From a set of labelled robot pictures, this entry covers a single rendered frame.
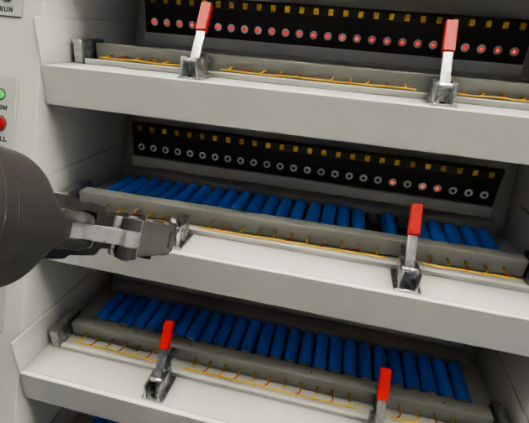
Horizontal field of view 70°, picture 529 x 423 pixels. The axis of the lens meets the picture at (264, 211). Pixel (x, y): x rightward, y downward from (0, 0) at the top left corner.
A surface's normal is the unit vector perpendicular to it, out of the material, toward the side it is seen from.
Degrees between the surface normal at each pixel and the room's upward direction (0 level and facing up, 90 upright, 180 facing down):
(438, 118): 109
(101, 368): 19
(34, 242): 100
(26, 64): 90
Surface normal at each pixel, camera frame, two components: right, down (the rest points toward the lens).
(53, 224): 0.98, 0.10
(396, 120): -0.22, 0.40
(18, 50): -0.18, 0.09
